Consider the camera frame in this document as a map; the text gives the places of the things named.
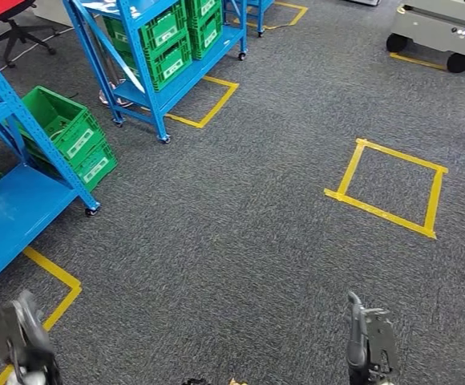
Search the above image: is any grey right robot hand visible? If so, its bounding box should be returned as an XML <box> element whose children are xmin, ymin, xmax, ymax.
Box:
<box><xmin>345</xmin><ymin>290</ymin><xmax>400</xmax><ymax>385</ymax></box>

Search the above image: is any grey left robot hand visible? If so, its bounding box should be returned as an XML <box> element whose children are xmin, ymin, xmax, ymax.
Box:
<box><xmin>0</xmin><ymin>289</ymin><xmax>63</xmax><ymax>385</ymax></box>

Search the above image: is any blue metal shelf rack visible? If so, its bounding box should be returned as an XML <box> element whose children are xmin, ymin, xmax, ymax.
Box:
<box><xmin>223</xmin><ymin>0</ymin><xmax>276</xmax><ymax>39</ymax></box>
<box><xmin>0</xmin><ymin>41</ymin><xmax>101</xmax><ymax>297</ymax></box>
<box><xmin>62</xmin><ymin>0</ymin><xmax>249</xmax><ymax>145</ymax></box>

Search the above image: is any pale round part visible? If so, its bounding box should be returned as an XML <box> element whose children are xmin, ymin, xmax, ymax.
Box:
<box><xmin>97</xmin><ymin>79</ymin><xmax>136</xmax><ymax>109</ymax></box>

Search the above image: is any yellow floor tape square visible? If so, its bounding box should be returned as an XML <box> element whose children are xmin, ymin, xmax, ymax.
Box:
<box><xmin>164</xmin><ymin>75</ymin><xmax>240</xmax><ymax>130</ymax></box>
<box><xmin>232</xmin><ymin>1</ymin><xmax>309</xmax><ymax>32</ymax></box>
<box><xmin>323</xmin><ymin>138</ymin><xmax>449</xmax><ymax>241</ymax></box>

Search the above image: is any black office chair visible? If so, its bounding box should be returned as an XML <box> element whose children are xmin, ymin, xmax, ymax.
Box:
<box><xmin>0</xmin><ymin>0</ymin><xmax>57</xmax><ymax>69</ymax></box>

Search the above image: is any grey wheeled mobile robot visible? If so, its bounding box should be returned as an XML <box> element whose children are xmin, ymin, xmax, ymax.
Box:
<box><xmin>385</xmin><ymin>0</ymin><xmax>465</xmax><ymax>75</ymax></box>

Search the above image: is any white cable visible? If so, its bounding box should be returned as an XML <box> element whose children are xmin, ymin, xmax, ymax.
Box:
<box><xmin>0</xmin><ymin>23</ymin><xmax>75</xmax><ymax>84</ymax></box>

